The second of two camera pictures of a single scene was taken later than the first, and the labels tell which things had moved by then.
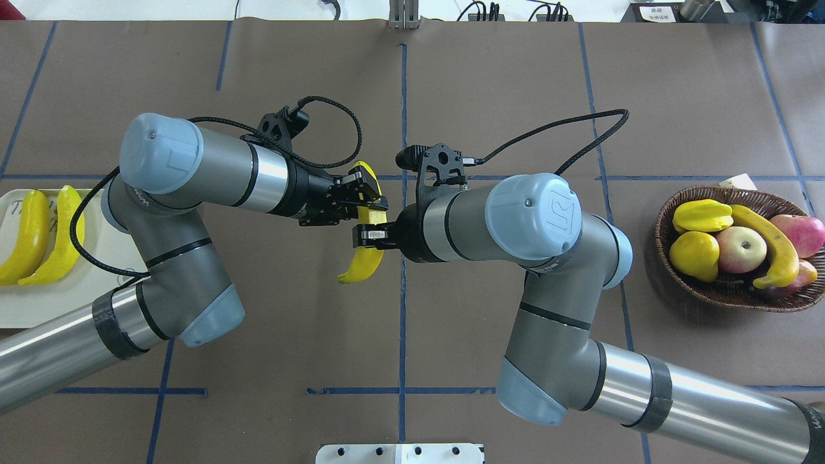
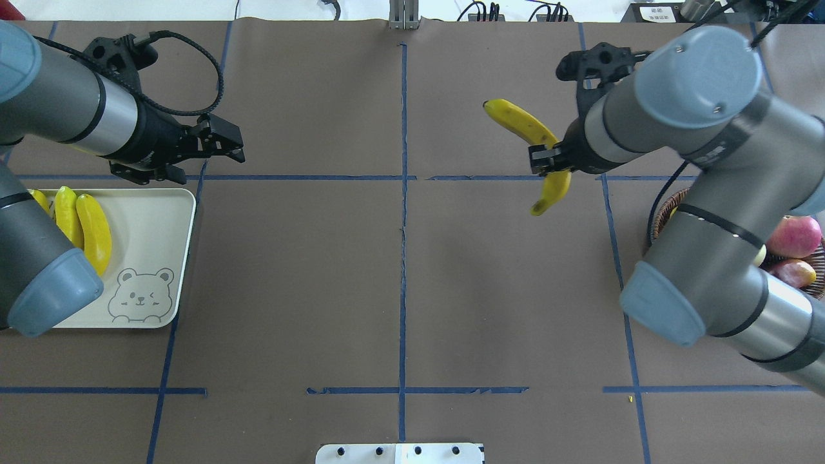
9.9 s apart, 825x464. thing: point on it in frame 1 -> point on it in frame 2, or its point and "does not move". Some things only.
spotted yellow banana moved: [788, 264] -> [537, 133]
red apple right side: [807, 234] does not move
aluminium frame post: [403, 14] does not move
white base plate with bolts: [399, 454] does not move
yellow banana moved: [65, 253] does not move
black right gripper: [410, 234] -> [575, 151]
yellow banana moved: [368, 258] -> [97, 238]
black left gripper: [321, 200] -> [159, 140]
